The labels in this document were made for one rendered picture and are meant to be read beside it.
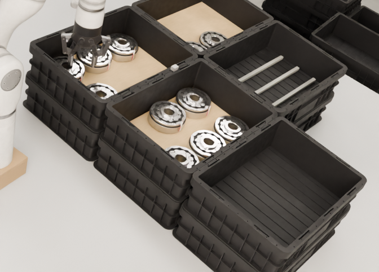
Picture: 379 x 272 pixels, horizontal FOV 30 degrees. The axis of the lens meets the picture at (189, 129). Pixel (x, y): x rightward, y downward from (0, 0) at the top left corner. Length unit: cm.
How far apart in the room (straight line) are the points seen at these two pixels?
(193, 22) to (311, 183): 75
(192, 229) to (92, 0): 64
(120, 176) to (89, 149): 12
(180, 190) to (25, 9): 57
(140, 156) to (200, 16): 79
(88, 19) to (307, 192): 74
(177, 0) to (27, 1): 91
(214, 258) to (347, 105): 96
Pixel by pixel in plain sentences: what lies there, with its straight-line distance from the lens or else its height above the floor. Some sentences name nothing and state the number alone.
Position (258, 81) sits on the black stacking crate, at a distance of 225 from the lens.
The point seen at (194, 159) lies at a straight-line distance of 184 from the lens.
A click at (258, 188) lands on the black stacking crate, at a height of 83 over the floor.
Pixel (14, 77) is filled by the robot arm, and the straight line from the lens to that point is 166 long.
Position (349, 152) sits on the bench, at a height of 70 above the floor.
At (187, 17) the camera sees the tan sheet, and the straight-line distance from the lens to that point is 243.
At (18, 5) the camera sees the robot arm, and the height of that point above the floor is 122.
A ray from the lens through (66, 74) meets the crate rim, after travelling 189.
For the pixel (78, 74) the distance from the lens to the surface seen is 201.
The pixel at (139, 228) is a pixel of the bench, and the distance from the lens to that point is 186.
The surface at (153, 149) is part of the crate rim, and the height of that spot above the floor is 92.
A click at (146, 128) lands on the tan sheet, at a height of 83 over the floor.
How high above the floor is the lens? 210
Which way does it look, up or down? 40 degrees down
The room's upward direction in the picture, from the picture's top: 19 degrees clockwise
